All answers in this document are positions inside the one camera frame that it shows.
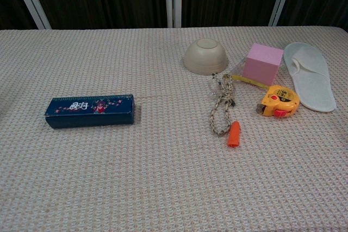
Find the blue printed glasses box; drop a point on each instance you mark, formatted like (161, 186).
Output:
(89, 113)

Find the pink cube block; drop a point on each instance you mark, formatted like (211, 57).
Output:
(261, 63)

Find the beige upturned bowl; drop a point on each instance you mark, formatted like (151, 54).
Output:
(205, 55)

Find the orange plastic whistle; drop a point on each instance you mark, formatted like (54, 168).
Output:
(234, 134)

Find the white disposable slipper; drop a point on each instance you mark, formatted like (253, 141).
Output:
(312, 80)

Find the pink woven tablecloth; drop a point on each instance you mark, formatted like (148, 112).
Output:
(136, 175)

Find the yellow tape measure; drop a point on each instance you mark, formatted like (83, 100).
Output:
(281, 99)

